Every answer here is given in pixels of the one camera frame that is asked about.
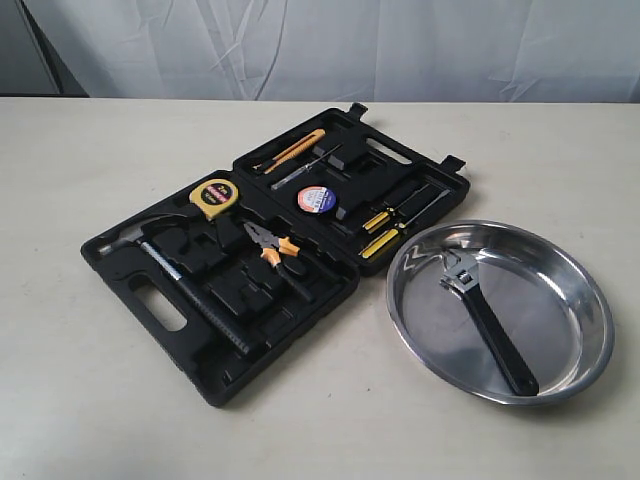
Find electrical tape roll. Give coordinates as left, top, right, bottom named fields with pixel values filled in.
left=296, top=185, right=338, bottom=215

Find black plastic tool case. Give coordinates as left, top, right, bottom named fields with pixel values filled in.
left=81, top=103, right=470, bottom=408

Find steel claw hammer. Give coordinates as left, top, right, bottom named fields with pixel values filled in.
left=97, top=214, right=258, bottom=357

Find yellow utility knife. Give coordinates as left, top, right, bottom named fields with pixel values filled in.
left=254, top=129, right=326, bottom=174

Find round stainless steel tray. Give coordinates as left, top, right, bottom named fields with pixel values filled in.
left=387, top=220, right=615, bottom=406

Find adjustable wrench black handle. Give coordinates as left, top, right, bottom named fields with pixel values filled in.
left=439, top=249, right=539, bottom=397

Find orange handled pliers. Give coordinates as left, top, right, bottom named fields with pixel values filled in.
left=243, top=221, right=315, bottom=303

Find white wrinkled backdrop curtain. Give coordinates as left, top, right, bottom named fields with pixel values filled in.
left=27, top=1, right=639, bottom=103

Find yellow tape measure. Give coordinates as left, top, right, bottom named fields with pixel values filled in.
left=189, top=178, right=240, bottom=221

